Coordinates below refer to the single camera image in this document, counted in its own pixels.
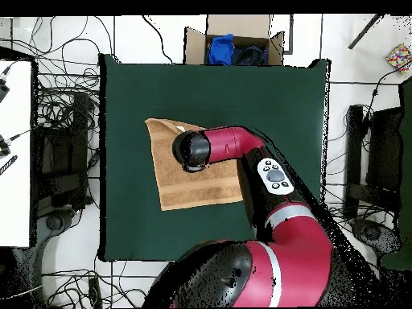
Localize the orange terry towel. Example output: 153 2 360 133
144 117 244 212

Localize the colourful dotted item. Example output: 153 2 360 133
385 43 412 74

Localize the dark green table cloth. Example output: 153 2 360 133
97 53 331 262

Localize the blue cloth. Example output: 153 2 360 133
207 33 235 66

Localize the dark navy cloth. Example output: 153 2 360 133
232 43 270 66

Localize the brown cardboard box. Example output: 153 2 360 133
183 14 285 66

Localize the grey stand base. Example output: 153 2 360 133
350 218 403 255
35 208 81 249

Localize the black power strip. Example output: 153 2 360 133
88 276 103 308

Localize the white table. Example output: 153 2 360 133
0 59 35 249

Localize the thin black bar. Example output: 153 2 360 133
347 14 384 50

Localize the black stand frame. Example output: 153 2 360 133
344 104 403 220
33 92 96 212

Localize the black cable tangle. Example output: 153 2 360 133
323 64 412 226
0 15 112 207
41 253 155 308

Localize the black ribbed strap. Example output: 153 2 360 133
0 154 19 176

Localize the black device with cable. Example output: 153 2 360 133
0 126 39 159

